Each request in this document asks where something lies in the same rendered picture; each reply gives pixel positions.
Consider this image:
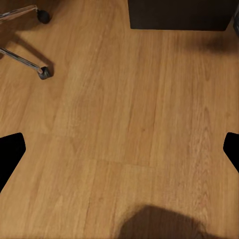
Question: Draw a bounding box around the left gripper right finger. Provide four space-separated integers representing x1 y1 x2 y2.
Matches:
223 132 239 173

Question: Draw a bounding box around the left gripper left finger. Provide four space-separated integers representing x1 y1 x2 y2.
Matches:
0 132 26 192

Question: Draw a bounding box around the swivel chair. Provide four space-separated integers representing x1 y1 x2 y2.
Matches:
0 4 51 80

